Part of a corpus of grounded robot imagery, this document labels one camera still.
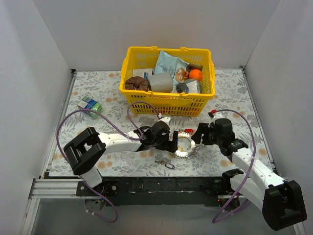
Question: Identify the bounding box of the large silver keyring with chain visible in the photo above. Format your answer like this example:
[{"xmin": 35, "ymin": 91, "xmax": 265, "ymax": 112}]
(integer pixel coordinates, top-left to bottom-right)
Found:
[{"xmin": 170, "ymin": 132, "xmax": 196, "ymax": 159}]

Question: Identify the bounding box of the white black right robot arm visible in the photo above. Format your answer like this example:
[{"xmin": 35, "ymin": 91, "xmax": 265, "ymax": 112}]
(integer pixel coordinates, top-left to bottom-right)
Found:
[{"xmin": 192, "ymin": 117, "xmax": 307, "ymax": 231}]

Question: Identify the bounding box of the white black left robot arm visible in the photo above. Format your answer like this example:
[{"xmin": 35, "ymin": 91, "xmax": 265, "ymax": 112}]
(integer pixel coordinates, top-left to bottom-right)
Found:
[{"xmin": 64, "ymin": 120, "xmax": 178, "ymax": 196}]

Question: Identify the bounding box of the key with red tag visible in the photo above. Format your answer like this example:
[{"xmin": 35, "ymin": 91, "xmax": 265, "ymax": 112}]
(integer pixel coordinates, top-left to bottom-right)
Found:
[{"xmin": 184, "ymin": 129, "xmax": 194, "ymax": 134}]

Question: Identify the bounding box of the key with black tag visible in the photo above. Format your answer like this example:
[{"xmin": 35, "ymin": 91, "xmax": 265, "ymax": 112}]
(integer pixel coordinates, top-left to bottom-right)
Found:
[{"xmin": 155, "ymin": 160, "xmax": 175, "ymax": 170}]

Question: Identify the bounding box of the yellow plastic shopping basket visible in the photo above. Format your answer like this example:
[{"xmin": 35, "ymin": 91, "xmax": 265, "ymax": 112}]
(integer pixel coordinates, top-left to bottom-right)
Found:
[{"xmin": 119, "ymin": 46, "xmax": 216, "ymax": 117}]

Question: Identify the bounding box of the clear bag with dark item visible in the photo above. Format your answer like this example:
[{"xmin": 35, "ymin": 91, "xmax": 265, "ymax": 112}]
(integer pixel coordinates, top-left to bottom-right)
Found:
[{"xmin": 173, "ymin": 79, "xmax": 202, "ymax": 94}]

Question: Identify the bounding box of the grey paper roll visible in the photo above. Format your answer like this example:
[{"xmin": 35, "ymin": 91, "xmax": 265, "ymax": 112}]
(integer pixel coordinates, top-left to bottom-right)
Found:
[{"xmin": 148, "ymin": 72, "xmax": 173, "ymax": 93}]

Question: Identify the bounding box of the orange fruit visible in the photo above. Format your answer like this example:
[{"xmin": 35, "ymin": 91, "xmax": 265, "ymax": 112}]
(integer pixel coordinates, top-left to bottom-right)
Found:
[{"xmin": 188, "ymin": 69, "xmax": 203, "ymax": 82}]

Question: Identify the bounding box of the brown wrapped snack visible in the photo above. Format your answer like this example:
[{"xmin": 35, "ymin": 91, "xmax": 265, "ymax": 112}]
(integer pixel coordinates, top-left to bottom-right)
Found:
[{"xmin": 186, "ymin": 63, "xmax": 203, "ymax": 72}]

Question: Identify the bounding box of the white box in basket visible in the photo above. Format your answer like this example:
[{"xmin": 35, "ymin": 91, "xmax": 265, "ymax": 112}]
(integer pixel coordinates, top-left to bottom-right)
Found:
[{"xmin": 133, "ymin": 68, "xmax": 154, "ymax": 79}]

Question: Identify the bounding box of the floral table mat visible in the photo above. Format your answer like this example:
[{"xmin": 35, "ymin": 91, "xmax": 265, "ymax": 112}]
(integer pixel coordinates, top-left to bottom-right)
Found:
[{"xmin": 49, "ymin": 69, "xmax": 272, "ymax": 179}]

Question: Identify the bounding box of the light blue snack bag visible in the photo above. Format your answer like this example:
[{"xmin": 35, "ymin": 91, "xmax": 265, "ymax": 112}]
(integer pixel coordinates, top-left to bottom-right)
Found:
[{"xmin": 155, "ymin": 50, "xmax": 189, "ymax": 85}]

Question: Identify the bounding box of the blue green carton pack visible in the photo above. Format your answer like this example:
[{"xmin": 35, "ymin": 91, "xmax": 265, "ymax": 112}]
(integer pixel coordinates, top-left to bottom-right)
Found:
[{"xmin": 77, "ymin": 96, "xmax": 103, "ymax": 113}]

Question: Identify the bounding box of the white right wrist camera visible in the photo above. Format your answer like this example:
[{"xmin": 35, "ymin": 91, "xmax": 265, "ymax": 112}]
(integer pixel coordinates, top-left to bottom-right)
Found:
[{"xmin": 208, "ymin": 110, "xmax": 223, "ymax": 124}]

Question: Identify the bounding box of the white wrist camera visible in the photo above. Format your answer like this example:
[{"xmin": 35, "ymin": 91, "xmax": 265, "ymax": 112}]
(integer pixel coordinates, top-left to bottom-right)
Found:
[
  {"xmin": 158, "ymin": 117, "xmax": 171, "ymax": 125},
  {"xmin": 208, "ymin": 110, "xmax": 223, "ymax": 124}
]

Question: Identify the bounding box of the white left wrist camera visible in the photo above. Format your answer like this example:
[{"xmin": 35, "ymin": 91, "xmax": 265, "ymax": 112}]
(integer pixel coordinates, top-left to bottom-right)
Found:
[{"xmin": 158, "ymin": 117, "xmax": 171, "ymax": 125}]

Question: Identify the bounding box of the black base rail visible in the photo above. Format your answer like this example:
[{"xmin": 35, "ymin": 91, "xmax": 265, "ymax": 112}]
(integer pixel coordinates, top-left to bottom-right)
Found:
[{"xmin": 75, "ymin": 175, "xmax": 243, "ymax": 207}]

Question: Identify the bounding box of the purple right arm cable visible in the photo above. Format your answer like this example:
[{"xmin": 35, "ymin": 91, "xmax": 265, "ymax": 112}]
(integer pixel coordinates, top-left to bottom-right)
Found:
[{"xmin": 211, "ymin": 109, "xmax": 257, "ymax": 224}]

